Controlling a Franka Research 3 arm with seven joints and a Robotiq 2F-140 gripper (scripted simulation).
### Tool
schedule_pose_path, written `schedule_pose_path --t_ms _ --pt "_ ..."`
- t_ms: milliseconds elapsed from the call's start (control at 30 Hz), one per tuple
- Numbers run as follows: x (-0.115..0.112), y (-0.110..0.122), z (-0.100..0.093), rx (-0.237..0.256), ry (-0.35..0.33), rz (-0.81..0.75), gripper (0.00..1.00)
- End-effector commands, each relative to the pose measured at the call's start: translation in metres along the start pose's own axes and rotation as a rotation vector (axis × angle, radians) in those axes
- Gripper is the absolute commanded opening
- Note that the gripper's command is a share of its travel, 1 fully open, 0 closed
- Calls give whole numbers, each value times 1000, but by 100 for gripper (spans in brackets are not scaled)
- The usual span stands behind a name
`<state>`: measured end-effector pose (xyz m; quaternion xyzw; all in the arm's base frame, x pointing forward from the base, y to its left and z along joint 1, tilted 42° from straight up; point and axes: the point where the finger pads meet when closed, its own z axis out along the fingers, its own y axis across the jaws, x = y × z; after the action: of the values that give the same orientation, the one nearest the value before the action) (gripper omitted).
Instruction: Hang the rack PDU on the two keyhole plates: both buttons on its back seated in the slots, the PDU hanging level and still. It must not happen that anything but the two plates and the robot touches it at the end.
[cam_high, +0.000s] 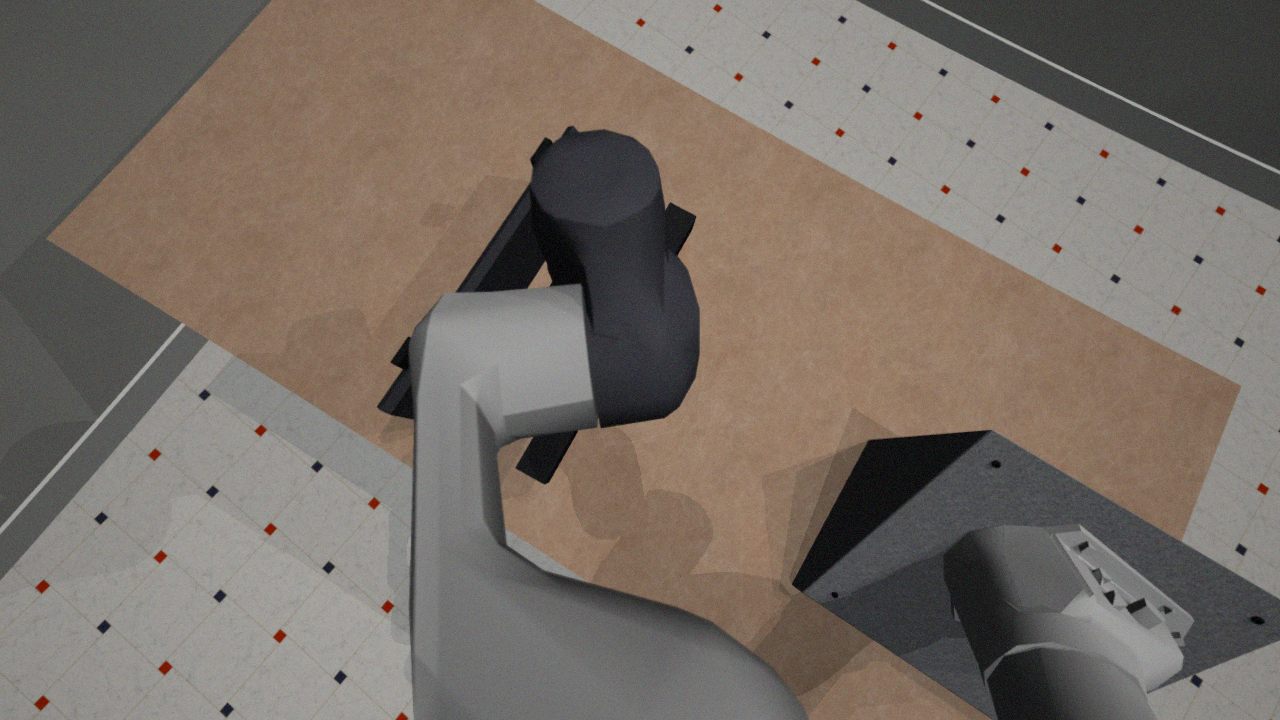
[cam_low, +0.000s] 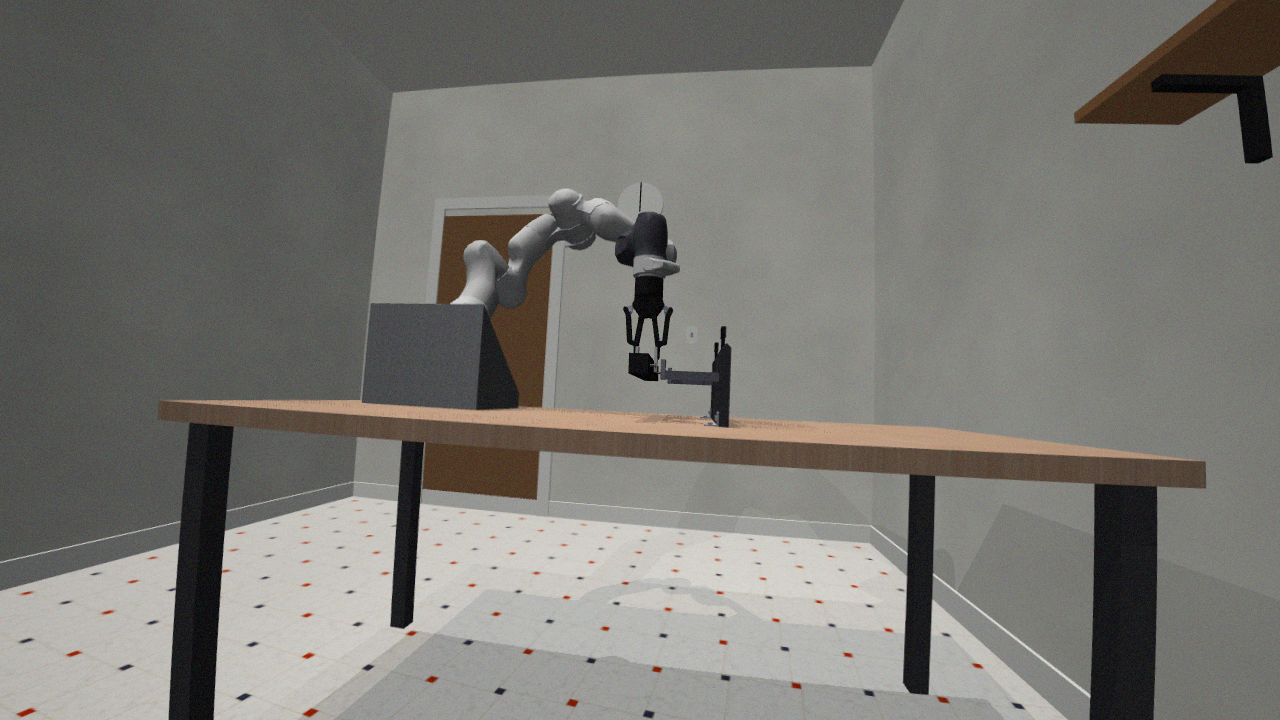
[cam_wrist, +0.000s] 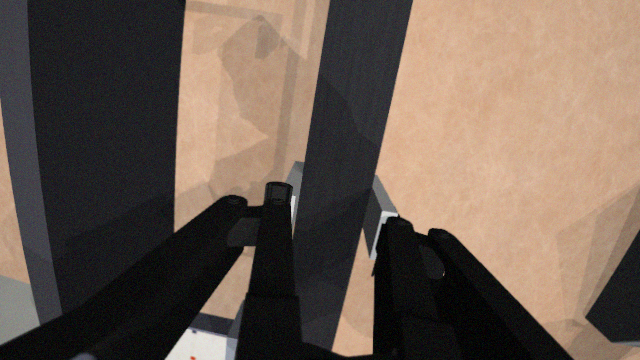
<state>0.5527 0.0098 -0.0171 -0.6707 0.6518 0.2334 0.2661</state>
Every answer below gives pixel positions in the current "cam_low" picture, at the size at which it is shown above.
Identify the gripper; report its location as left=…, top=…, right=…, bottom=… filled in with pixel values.
left=623, top=275, right=673, bottom=373

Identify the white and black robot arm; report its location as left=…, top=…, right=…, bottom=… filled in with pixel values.
left=452, top=190, right=680, bottom=320

